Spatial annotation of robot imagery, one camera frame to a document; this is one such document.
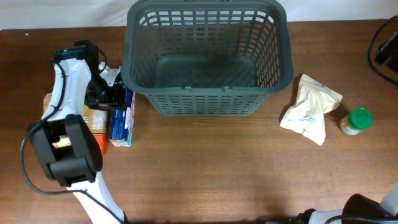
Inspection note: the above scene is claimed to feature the orange pasta package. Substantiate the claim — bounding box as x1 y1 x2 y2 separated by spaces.
83 105 108 155

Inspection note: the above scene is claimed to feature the blue tissue box pack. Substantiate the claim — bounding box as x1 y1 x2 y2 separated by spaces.
109 81 136 147

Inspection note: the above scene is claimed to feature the beige snack bag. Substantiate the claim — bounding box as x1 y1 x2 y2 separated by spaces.
43 93 52 113

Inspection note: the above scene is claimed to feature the grey plastic laundry basket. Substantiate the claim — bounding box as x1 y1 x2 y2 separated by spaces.
121 0 294 116

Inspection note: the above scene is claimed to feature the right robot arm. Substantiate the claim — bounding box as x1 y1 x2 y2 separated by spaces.
288 184 397 224

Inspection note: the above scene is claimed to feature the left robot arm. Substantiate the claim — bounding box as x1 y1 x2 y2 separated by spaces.
19 40 128 223

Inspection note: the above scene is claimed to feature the cream paper pouch right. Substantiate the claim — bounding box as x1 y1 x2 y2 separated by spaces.
280 74 343 146

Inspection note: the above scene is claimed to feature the green lid spice jar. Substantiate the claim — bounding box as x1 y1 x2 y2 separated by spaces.
340 108 373 136

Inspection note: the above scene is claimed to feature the left black cable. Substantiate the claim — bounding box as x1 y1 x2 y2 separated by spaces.
19 62 125 224

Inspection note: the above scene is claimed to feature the black cable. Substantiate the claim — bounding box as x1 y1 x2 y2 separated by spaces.
367 14 398 86
19 62 125 224

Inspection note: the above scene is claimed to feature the right black cable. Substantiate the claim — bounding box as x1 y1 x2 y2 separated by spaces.
367 14 398 86

